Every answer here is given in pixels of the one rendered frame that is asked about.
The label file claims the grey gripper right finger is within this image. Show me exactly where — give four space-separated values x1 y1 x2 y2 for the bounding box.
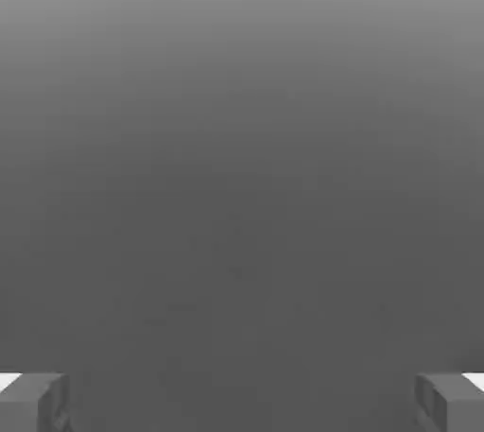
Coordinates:
413 372 484 432

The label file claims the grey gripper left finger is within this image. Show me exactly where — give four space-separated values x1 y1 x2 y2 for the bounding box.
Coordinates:
0 372 72 432

